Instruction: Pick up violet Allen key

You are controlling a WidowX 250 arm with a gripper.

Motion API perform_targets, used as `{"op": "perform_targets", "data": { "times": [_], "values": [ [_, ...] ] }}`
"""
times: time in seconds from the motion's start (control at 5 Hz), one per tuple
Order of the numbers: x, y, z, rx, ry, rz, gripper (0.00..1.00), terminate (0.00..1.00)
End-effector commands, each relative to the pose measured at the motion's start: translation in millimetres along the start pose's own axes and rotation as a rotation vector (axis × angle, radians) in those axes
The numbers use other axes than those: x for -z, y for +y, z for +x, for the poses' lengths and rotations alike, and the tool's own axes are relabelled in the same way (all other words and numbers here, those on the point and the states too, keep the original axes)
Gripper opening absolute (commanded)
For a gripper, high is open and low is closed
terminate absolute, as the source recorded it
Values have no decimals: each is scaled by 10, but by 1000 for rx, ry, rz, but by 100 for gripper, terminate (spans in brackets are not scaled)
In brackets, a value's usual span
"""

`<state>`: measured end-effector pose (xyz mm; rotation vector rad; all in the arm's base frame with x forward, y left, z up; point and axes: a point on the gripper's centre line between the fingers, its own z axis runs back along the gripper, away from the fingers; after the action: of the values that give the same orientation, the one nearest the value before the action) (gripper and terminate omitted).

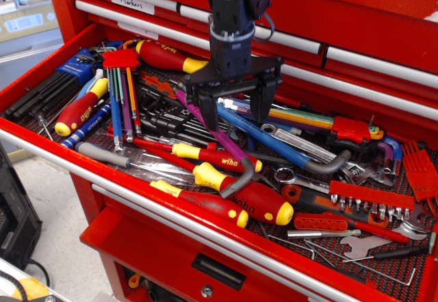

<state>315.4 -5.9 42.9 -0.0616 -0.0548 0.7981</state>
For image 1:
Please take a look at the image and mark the blue Bosch precision screwdriver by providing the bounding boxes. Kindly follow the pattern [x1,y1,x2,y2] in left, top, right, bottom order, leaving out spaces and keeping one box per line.
[60,103,111,149]

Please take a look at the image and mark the violet Allen key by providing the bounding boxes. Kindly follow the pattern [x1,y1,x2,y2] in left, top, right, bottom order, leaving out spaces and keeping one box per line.
[173,86,255,199]

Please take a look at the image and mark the red holder rainbow Allen keys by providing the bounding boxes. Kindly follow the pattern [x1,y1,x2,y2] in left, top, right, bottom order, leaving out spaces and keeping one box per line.
[217,97,385,145]

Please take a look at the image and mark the large red yellow Wiha screwdriver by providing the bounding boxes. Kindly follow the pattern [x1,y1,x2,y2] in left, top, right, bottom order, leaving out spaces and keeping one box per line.
[145,147,294,225]

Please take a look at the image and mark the slim red shaft screwdriver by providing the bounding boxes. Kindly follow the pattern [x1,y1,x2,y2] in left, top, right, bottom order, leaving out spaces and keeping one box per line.
[348,221,410,243]

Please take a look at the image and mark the black Torx key set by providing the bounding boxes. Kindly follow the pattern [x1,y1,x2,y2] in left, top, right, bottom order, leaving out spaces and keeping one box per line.
[138,87,217,147]

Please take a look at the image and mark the flat silver open wrench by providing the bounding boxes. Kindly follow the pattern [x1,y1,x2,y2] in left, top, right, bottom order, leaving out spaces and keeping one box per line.
[340,236,391,259]

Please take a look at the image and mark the red comb shaped holder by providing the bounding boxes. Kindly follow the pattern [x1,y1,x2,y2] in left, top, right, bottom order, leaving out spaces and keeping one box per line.
[402,140,437,217]

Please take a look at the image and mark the red tool chest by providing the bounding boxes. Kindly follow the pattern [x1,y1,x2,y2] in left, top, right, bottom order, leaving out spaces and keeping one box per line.
[44,0,438,302]

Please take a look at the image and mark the red bit holder strip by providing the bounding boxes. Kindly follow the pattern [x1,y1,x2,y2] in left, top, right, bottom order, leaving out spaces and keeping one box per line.
[328,181,415,223]

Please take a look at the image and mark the red holder coloured Allen keys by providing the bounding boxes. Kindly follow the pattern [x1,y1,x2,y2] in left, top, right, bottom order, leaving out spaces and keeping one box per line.
[103,47,141,151]

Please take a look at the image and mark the slim red yellow screwdriver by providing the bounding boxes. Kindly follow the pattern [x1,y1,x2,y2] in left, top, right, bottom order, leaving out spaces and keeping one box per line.
[150,180,249,228]

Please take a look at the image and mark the long red yellow screwdriver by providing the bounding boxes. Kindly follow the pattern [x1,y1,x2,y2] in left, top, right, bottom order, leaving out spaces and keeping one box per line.
[135,39,313,111]

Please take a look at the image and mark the white Markers label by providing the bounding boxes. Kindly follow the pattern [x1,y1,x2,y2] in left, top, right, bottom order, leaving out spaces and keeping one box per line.
[111,0,155,15]

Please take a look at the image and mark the large blue Allen key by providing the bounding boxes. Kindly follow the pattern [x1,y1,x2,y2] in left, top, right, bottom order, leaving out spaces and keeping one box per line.
[217,103,351,175]

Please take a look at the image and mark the silver combination wrench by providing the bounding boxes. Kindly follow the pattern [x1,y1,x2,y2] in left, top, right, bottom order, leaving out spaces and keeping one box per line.
[274,167,329,194]

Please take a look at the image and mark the short red yellow Wiha screwdriver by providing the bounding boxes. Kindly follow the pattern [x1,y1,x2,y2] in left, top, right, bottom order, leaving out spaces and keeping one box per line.
[55,78,108,137]

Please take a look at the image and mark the thin silver Allen key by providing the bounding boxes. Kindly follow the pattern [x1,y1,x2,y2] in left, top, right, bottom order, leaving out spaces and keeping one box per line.
[304,239,417,286]

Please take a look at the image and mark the small red bit holder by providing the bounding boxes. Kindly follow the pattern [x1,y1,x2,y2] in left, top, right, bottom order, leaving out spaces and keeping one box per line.
[293,213,348,232]

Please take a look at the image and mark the grey handled screwdriver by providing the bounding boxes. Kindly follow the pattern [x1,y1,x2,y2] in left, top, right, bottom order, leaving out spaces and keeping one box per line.
[75,142,194,185]

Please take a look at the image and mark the blue holder black Allen keys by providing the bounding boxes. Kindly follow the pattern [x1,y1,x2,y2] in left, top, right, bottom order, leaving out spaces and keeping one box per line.
[1,49,101,120]

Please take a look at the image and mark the orange black ratchet handle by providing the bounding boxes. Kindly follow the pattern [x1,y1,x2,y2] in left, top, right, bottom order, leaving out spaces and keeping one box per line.
[281,184,389,228]

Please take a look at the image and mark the black device on floor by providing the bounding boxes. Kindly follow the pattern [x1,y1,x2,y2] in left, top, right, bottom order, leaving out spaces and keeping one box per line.
[1,149,42,270]

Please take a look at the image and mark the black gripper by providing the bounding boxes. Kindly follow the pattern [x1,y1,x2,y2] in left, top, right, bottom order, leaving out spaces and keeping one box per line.
[184,33,284,132]

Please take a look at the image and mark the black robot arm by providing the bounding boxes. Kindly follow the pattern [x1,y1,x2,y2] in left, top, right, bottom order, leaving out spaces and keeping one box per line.
[184,0,284,131]

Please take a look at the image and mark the black precision screwdriver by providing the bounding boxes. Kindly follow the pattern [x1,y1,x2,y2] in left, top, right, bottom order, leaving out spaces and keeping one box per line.
[344,245,431,263]

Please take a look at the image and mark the open red drawer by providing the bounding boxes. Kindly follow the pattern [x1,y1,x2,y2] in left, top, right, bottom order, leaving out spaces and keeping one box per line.
[1,42,437,301]

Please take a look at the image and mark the silver adjustable wrench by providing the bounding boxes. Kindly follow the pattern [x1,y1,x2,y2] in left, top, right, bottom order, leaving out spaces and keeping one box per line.
[261,124,394,187]

